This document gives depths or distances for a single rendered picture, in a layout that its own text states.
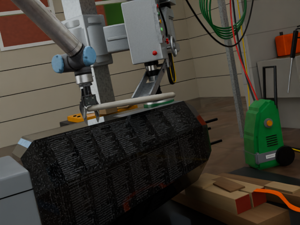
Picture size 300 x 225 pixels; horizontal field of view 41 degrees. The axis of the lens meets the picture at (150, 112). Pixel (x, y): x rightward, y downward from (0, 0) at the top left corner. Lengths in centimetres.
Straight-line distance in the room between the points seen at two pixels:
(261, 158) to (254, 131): 23
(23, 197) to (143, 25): 170
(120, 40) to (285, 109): 253
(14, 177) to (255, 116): 262
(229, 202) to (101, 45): 158
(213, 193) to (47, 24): 150
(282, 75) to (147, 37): 247
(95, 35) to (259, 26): 258
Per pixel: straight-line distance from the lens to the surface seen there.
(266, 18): 533
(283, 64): 481
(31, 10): 178
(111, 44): 329
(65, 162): 220
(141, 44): 271
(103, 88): 328
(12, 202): 129
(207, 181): 282
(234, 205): 250
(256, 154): 359
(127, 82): 925
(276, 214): 248
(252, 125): 360
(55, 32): 183
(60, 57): 198
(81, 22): 322
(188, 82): 1006
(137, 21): 272
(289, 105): 505
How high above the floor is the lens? 110
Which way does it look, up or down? 7 degrees down
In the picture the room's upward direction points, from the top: 11 degrees counter-clockwise
